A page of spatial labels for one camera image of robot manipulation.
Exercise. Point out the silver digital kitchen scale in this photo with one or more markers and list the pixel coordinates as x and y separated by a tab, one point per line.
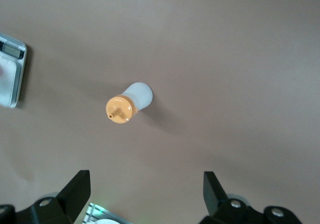
11	84

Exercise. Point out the translucent sauce bottle orange cap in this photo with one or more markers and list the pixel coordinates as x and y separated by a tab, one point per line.
140	95

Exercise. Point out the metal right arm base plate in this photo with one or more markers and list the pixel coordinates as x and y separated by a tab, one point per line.
96	212

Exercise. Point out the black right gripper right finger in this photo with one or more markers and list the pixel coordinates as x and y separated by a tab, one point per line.
217	206

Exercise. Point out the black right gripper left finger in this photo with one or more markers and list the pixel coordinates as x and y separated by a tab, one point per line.
70	199

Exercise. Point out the brown table cover sheet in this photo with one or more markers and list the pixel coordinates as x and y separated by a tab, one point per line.
200	59

